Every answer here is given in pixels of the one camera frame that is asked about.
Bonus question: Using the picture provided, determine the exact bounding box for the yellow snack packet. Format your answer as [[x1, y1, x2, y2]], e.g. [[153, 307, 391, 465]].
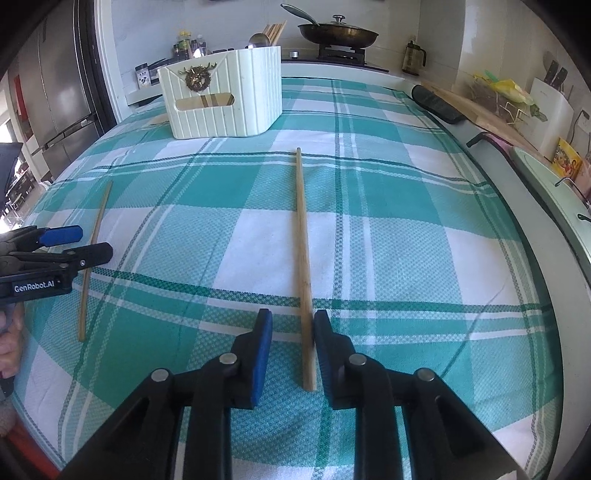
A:
[[551, 137, 583, 178]]

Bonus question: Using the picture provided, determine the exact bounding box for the wire rack with bags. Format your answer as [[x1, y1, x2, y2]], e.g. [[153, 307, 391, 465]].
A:
[[471, 69, 546, 125]]

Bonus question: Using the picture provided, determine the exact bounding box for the person's left hand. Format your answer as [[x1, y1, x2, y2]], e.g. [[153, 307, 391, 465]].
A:
[[0, 307, 25, 377]]

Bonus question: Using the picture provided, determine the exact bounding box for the white ribbed utensil box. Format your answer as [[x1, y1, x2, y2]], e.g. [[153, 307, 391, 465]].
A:
[[157, 45, 283, 140]]

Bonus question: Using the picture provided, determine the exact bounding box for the black curved handle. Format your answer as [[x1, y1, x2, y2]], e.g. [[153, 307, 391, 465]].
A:
[[466, 131, 513, 160]]

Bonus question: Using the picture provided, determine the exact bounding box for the black frying pan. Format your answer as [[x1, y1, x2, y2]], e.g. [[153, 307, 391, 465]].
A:
[[281, 4, 380, 49]]

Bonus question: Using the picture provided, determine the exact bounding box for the steel refrigerator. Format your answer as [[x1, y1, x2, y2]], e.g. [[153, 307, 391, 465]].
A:
[[7, 0, 116, 181]]

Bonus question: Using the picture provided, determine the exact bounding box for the teal plaid tablecloth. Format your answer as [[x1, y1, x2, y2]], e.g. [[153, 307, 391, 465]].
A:
[[11, 76, 566, 480]]

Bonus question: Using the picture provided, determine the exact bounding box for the glass jug with handle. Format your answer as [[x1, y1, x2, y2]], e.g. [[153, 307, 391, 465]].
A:
[[402, 37, 428, 77]]

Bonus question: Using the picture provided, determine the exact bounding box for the pale green appliance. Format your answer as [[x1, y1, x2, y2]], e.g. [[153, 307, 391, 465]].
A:
[[512, 148, 591, 273]]

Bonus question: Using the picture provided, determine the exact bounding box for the red object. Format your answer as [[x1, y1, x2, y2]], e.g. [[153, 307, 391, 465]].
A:
[[0, 422, 61, 472]]

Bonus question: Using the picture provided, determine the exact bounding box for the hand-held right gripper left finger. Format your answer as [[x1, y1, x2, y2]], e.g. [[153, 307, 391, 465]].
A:
[[58, 308, 274, 480]]

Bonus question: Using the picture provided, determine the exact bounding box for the glass pan lid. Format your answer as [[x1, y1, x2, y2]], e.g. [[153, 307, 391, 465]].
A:
[[302, 14, 375, 33]]

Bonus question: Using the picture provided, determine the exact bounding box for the yellow cap oil bottle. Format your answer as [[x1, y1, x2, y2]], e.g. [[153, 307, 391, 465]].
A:
[[175, 30, 194, 61]]

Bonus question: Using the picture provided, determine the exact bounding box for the black gas stove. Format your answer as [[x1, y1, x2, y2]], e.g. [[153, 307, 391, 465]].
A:
[[281, 44, 391, 75]]

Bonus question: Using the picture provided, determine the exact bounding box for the white knife block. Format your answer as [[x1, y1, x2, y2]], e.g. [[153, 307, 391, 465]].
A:
[[529, 78, 575, 160]]

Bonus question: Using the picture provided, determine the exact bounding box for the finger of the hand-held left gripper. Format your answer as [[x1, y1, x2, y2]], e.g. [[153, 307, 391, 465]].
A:
[[0, 243, 114, 278], [0, 225, 83, 254]]

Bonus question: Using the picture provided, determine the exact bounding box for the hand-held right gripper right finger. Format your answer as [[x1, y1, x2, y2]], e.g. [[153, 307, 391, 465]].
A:
[[313, 309, 522, 480]]

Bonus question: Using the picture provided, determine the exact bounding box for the wooden cutting board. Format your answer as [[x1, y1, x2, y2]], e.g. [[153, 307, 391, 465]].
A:
[[422, 80, 541, 153]]

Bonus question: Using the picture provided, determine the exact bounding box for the black rolled mat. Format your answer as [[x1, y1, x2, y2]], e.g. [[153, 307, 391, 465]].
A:
[[411, 84, 467, 125]]

